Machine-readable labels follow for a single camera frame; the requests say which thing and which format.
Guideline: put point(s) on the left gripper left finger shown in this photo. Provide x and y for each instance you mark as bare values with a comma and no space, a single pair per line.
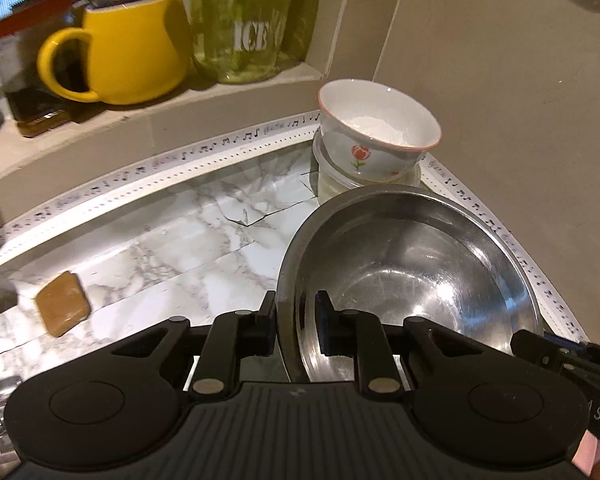
234,336

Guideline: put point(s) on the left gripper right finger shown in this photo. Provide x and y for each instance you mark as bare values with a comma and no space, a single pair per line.
358,335

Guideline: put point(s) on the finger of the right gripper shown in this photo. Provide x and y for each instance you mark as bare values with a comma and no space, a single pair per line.
545,350

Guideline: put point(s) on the large stainless steel bowl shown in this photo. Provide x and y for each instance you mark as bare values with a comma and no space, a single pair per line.
398,251

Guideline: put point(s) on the person's right hand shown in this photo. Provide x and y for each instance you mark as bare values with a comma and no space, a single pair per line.
587,457

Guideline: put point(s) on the brown soap bar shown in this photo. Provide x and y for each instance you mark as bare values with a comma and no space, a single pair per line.
62,304

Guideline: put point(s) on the white floral ceramic bowl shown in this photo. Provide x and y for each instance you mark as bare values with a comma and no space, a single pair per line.
373,132

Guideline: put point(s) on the yellow ceramic mug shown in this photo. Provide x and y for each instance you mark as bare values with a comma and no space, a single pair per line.
130,54

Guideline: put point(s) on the green glass pitcher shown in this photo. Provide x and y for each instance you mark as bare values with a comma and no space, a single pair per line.
237,41

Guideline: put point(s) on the dark glass jar red lid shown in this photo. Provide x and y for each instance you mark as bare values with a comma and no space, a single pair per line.
35,108

